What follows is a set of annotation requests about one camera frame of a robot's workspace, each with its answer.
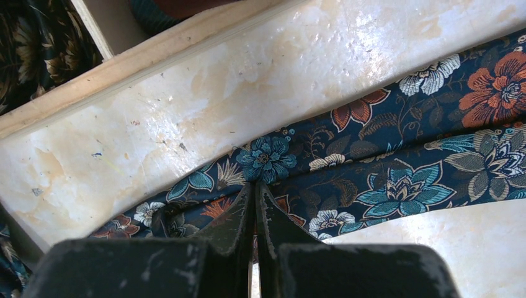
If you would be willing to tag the black brown floral rolled tie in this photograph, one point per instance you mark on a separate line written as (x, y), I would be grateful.
(44, 44)

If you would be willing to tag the wooden compartment organizer box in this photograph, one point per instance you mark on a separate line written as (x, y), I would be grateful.
(130, 57)

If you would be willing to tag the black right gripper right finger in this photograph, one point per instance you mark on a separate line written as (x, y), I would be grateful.
(293, 263)

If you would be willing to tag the navy floral tie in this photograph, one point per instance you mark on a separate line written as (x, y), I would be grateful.
(449, 135)

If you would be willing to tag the red navy rolled tie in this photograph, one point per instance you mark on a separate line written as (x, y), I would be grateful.
(156, 16)

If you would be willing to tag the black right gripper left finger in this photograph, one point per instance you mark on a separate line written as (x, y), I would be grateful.
(214, 262)

